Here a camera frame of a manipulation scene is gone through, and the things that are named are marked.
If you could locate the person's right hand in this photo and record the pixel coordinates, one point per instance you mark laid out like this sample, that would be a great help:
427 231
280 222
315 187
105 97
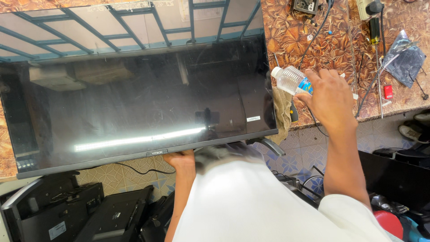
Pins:
331 100

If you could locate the person's left hand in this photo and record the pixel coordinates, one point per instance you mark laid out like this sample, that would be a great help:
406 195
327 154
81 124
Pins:
181 159

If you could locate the clear plastic water bottle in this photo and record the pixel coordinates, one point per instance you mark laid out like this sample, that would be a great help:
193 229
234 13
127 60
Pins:
289 79

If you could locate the black flat-screen television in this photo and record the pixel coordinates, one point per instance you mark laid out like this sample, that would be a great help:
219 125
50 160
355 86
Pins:
134 97

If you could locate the black yellow stubby screwdriver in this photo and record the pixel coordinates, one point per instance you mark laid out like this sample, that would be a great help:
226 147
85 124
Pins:
294 113

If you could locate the beige cloth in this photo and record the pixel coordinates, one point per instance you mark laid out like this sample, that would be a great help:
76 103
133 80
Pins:
283 112

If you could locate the small red plastic part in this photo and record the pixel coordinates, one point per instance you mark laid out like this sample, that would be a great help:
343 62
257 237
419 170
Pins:
388 91

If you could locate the long black yellow screwdriver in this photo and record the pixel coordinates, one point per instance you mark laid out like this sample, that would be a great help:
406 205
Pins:
375 43

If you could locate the black television stand foot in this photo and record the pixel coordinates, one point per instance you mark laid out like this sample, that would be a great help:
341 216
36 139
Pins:
270 145

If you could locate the grey antistatic plastic bag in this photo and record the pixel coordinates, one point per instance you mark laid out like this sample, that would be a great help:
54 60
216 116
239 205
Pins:
403 60

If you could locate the white shoe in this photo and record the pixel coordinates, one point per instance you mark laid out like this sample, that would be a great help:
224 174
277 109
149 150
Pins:
412 132
422 117

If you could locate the person's white shirt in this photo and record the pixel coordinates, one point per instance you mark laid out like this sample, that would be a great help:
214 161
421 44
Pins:
255 208

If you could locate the white power strip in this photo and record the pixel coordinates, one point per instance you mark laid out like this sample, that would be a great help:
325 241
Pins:
362 8

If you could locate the black electronic module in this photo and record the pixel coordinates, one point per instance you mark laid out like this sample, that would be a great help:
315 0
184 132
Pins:
305 6

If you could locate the black television back panel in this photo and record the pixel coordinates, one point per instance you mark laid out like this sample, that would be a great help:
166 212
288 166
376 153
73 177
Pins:
396 178

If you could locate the black plug adapter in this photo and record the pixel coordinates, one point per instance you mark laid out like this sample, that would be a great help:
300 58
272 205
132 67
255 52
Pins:
374 6

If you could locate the red round object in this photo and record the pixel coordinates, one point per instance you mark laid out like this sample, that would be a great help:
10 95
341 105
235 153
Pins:
389 222

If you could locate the blue plastic object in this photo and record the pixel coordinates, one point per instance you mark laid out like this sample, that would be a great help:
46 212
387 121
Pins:
416 229

